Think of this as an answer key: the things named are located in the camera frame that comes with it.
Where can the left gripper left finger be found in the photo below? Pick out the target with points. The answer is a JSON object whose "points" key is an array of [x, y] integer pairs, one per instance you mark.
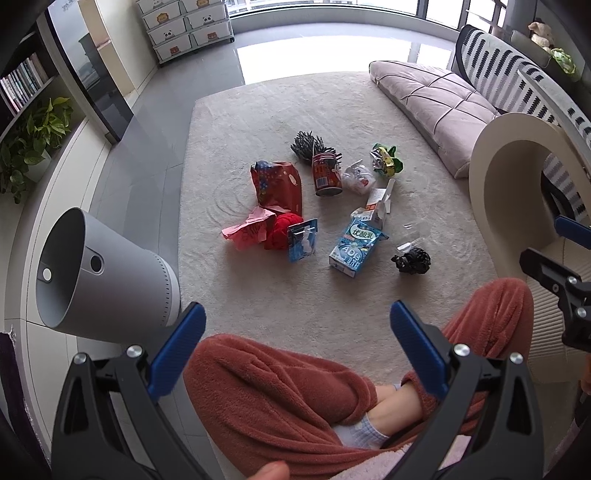
{"points": [[87, 439]]}

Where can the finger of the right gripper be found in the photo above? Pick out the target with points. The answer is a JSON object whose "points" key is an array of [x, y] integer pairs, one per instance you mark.
{"points": [[556, 278], [569, 228]]}

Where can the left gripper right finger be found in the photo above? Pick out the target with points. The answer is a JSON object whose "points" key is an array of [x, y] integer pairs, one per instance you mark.
{"points": [[508, 441]]}

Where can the clear plastic cup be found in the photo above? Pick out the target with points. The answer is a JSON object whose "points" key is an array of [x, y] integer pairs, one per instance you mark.
{"points": [[413, 235]]}

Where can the blue milk drink carton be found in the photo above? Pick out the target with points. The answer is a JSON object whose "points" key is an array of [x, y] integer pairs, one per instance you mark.
{"points": [[356, 243]]}

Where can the grey round trash bin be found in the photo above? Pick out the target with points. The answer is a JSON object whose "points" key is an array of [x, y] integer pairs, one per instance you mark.
{"points": [[94, 283]]}

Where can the person's thumb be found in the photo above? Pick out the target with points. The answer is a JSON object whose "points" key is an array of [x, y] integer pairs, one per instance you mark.
{"points": [[277, 470]]}

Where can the white sock foot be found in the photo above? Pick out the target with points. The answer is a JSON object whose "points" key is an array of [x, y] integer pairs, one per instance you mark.
{"points": [[371, 432]]}

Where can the black crumpled bag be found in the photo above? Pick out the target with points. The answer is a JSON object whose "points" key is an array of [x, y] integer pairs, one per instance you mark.
{"points": [[415, 261]]}

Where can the striped black white chair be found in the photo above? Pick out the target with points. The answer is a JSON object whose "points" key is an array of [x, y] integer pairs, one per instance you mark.
{"points": [[513, 83]]}

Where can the pink quilted cushion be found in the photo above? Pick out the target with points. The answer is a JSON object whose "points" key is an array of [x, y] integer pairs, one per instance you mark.
{"points": [[448, 112]]}

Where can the small white carton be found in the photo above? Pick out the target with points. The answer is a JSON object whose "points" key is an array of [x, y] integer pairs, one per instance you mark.
{"points": [[378, 206]]}

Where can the green yellow wrapper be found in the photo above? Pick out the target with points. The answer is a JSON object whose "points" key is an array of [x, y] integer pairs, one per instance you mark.
{"points": [[385, 161]]}

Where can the plush toy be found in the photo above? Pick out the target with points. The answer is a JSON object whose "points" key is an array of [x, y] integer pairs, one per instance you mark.
{"points": [[542, 35]]}

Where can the white plastic wrapper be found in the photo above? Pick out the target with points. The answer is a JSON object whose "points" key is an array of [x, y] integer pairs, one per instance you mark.
{"points": [[358, 178]]}

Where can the white low cabinet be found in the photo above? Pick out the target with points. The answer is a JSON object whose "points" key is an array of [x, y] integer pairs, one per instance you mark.
{"points": [[43, 354]]}

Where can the pink crumpled paper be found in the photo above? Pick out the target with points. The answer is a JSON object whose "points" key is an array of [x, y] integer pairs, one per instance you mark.
{"points": [[252, 231]]}

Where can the red drink can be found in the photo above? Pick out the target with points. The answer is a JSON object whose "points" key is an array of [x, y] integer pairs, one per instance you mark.
{"points": [[326, 173]]}

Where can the red crumpled wrapper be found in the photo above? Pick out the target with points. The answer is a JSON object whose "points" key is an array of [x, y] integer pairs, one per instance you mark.
{"points": [[277, 231]]}

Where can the beige carpet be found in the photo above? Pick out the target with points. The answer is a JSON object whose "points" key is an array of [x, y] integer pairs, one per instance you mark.
{"points": [[308, 206]]}

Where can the small blue packet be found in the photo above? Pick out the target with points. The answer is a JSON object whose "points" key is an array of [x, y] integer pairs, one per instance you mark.
{"points": [[301, 239]]}

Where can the black spiky pom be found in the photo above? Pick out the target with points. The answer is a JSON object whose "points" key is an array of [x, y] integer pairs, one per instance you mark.
{"points": [[306, 145]]}

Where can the green potted plant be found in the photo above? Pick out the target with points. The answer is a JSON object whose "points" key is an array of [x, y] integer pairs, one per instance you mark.
{"points": [[42, 131]]}

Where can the black tall panel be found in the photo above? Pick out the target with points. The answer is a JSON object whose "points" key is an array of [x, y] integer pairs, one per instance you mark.
{"points": [[91, 75]]}

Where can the dark bookshelf with books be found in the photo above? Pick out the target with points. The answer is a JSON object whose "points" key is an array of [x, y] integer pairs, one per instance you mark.
{"points": [[28, 72]]}

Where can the white drawer cabinet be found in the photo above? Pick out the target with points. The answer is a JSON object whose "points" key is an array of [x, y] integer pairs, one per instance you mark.
{"points": [[175, 28]]}

